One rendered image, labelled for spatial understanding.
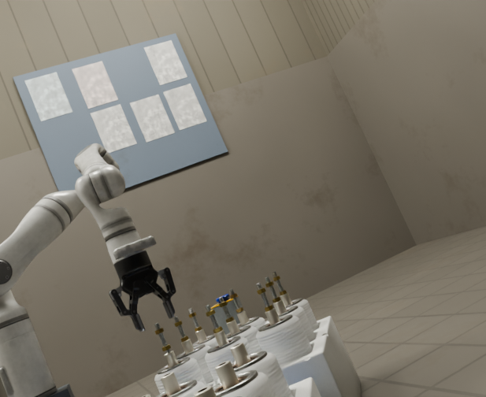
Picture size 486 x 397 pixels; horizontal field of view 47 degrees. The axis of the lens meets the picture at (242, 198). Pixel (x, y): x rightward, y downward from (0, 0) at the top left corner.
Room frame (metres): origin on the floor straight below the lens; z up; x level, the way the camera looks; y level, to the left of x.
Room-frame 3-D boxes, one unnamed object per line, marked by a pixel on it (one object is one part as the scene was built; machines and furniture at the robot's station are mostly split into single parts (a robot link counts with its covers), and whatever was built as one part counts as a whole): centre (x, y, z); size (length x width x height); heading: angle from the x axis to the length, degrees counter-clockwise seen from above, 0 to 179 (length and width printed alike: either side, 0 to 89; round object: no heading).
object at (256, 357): (0.86, 0.10, 0.25); 0.08 x 0.08 x 0.01
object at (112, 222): (1.20, 0.28, 0.63); 0.09 x 0.07 x 0.15; 101
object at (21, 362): (1.23, 0.58, 0.39); 0.09 x 0.09 x 0.17; 20
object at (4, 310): (1.23, 0.59, 0.54); 0.09 x 0.09 x 0.17; 47
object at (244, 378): (0.74, 0.11, 0.25); 0.08 x 0.08 x 0.01
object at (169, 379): (0.87, 0.22, 0.26); 0.02 x 0.02 x 0.03
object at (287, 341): (1.16, 0.04, 0.16); 0.10 x 0.10 x 0.18
